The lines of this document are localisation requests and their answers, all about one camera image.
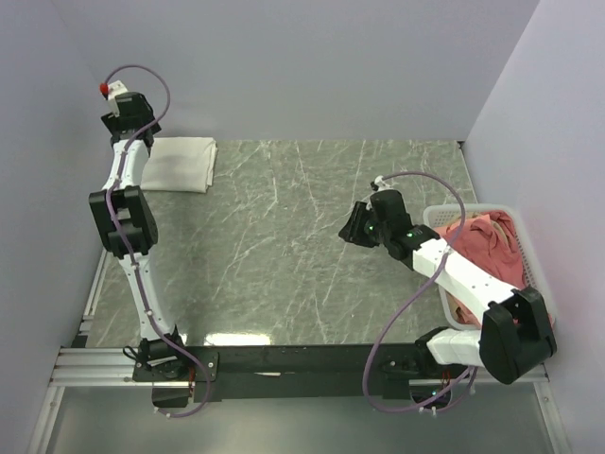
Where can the white plastic laundry basket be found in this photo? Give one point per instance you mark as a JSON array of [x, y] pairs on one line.
[[524, 255]]

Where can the beige garment in basket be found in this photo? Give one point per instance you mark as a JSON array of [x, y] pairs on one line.
[[470, 218]]

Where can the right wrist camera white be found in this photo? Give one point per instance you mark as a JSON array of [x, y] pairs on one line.
[[379, 184]]

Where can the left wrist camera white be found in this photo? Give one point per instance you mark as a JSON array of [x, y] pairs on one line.
[[109, 90]]

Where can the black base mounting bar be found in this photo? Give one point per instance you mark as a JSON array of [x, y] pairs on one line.
[[219, 373]]

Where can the pink t-shirt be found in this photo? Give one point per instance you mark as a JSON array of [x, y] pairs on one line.
[[487, 246]]

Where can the white Coca-Cola t-shirt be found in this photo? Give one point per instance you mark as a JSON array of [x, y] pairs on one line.
[[180, 164]]

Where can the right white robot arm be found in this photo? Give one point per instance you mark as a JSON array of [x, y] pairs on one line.
[[515, 332]]

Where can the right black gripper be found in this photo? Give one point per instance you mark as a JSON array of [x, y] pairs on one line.
[[352, 231]]

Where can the aluminium frame rail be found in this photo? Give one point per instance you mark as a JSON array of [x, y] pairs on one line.
[[74, 368]]

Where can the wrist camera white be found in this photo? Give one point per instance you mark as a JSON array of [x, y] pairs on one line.
[[109, 90], [379, 184]]

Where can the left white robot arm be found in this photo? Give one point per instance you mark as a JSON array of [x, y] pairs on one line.
[[127, 228]]

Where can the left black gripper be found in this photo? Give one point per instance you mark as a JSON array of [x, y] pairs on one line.
[[112, 122]]

